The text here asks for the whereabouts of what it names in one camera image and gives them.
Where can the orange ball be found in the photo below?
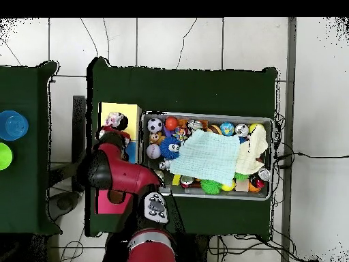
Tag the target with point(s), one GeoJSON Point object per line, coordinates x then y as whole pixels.
{"type": "Point", "coordinates": [171, 123]}

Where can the black and white soccer ball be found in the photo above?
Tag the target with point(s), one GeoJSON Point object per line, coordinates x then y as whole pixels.
{"type": "Point", "coordinates": [155, 125]}

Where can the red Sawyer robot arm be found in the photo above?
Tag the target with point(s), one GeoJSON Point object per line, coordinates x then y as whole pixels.
{"type": "Point", "coordinates": [128, 174]}

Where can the green plastic cup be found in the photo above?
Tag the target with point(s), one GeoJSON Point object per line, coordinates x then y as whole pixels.
{"type": "Point", "coordinates": [5, 157]}

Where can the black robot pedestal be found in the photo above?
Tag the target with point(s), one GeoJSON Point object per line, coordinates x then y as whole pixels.
{"type": "Point", "coordinates": [193, 251]}

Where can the colourful paper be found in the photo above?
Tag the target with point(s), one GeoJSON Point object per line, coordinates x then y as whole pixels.
{"type": "Point", "coordinates": [114, 118]}

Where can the shallow metal mesh bin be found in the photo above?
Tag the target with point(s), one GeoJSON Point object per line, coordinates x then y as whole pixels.
{"type": "Point", "coordinates": [212, 118]}

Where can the dark green tablecloth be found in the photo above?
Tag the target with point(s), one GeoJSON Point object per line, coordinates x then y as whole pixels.
{"type": "Point", "coordinates": [190, 90]}
{"type": "Point", "coordinates": [24, 90]}

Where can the cream muslin cloth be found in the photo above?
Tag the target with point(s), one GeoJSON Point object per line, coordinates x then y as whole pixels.
{"type": "Point", "coordinates": [250, 155]}

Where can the wooden box with three holes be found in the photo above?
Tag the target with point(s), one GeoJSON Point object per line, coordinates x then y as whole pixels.
{"type": "Point", "coordinates": [133, 114]}

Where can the white baseball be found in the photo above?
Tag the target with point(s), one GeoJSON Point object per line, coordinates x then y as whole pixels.
{"type": "Point", "coordinates": [153, 151]}

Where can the blue plastic cup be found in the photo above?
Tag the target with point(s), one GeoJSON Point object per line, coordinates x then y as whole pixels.
{"type": "Point", "coordinates": [13, 125]}

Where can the blue fuzzy toy with eyes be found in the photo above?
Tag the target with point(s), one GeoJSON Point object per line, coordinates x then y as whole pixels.
{"type": "Point", "coordinates": [167, 148]}

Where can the light blue muslin cloth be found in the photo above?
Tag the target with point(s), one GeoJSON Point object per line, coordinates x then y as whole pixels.
{"type": "Point", "coordinates": [207, 155]}

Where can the globe print ball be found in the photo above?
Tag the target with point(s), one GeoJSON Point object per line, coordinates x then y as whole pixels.
{"type": "Point", "coordinates": [227, 128]}

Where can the yellow ball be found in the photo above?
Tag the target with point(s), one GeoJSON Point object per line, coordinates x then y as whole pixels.
{"type": "Point", "coordinates": [253, 127]}

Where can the green spiky ball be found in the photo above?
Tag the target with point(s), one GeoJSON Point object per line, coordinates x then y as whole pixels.
{"type": "Point", "coordinates": [211, 187]}

